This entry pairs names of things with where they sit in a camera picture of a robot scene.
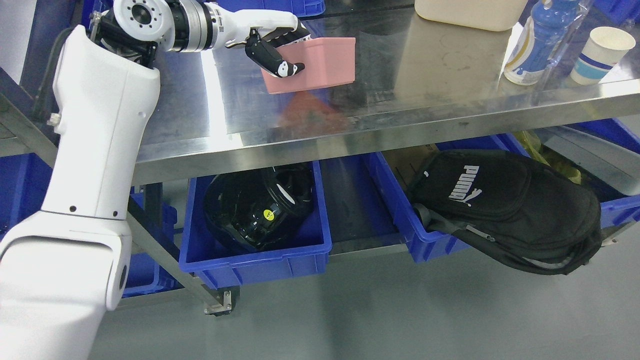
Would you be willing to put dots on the pink plastic storage box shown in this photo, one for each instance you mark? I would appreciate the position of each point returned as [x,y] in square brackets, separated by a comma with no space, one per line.
[328,62]

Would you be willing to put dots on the blue bin with backpack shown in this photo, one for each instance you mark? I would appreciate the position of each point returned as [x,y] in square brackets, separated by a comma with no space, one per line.
[420,228]

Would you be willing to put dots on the blue crate on table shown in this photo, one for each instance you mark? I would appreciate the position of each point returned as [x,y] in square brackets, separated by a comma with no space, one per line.
[301,8]

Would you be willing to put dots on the white blue paper cup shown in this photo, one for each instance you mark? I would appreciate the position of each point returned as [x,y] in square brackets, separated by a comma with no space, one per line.
[604,48]

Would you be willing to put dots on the beige plastic container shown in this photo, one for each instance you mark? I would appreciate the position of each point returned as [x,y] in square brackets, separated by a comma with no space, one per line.
[489,15]

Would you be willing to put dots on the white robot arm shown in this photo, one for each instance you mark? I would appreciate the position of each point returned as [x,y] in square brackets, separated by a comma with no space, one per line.
[66,265]

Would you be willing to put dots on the black Puma backpack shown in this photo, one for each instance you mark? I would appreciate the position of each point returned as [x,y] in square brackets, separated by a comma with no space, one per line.
[518,211]

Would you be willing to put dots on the blue bin far left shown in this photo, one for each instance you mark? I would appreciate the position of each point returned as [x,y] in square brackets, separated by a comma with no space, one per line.
[24,180]

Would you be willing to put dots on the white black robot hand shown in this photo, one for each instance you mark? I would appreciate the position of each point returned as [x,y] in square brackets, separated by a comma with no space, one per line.
[260,33]

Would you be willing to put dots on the blue white bottle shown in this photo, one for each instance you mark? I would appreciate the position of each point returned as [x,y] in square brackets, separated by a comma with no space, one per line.
[547,25]

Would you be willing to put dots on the stainless steel table frame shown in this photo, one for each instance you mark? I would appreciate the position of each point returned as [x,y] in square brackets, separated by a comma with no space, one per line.
[415,81]

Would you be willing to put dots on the blue bin with helmet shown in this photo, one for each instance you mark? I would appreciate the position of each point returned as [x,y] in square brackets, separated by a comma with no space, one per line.
[307,252]

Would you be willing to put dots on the black glossy helmet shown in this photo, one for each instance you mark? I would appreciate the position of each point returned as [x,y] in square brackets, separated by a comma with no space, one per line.
[259,210]

